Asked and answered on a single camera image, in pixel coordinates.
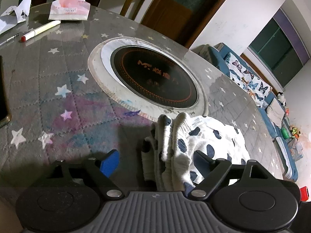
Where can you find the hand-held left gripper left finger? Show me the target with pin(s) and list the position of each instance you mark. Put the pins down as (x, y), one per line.
(110, 162)

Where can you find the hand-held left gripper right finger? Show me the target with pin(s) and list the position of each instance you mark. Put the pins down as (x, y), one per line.
(213, 174)

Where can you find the white polka dot pants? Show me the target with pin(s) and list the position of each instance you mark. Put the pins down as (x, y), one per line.
(194, 138)

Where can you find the green plastic container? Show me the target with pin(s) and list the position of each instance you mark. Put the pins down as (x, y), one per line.
(285, 133)

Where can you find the white cloth on sofa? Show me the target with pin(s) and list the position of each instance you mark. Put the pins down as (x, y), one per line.
(275, 111)

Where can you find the red box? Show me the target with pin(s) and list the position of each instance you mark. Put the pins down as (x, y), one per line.
(304, 193)

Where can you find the yellow green toy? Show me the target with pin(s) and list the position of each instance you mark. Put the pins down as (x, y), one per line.
(295, 129)

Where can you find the black and white plush toy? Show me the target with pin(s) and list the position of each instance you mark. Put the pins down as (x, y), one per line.
(281, 97)

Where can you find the butterfly printed blanket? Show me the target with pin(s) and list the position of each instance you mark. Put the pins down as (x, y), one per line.
(250, 77)

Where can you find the blue sofa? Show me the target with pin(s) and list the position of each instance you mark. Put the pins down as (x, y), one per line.
(217, 58)

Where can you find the black phone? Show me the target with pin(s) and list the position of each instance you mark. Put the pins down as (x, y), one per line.
(3, 94)

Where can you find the dark window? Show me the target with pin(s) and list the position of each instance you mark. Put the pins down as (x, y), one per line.
(277, 51)

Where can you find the cream marker with red cap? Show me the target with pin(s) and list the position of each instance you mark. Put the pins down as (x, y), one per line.
(41, 30)

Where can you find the slim grey pen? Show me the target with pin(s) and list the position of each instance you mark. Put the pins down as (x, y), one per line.
(9, 39)

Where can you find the pink and white paper packet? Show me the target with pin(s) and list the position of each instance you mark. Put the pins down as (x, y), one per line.
(69, 8)

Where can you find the brown wooden door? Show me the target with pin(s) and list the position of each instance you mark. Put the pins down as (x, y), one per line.
(175, 14)

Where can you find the crumpled white paper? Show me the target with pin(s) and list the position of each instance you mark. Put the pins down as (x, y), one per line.
(14, 14)

